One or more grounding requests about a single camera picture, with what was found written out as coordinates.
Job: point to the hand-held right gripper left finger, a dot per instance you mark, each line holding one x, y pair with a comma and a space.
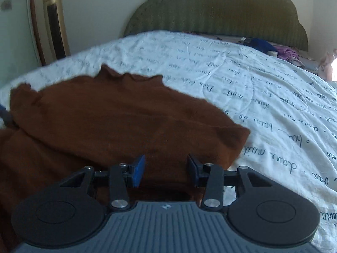
138, 170

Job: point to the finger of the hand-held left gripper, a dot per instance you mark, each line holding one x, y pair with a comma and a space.
3, 114

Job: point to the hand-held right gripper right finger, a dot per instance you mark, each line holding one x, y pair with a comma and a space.
191, 169

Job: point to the brown knitted sweater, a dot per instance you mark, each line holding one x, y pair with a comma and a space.
110, 126

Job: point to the white script-printed blanket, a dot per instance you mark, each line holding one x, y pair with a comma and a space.
237, 84

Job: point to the gold tower fan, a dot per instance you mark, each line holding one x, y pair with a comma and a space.
54, 21

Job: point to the dark blue cloth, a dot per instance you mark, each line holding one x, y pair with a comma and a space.
259, 44

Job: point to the purple cloth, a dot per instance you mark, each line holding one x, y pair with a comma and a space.
288, 54

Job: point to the green padded headboard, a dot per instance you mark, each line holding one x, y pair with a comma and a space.
218, 13

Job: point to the pink crumpled cloth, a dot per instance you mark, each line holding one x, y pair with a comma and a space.
327, 63

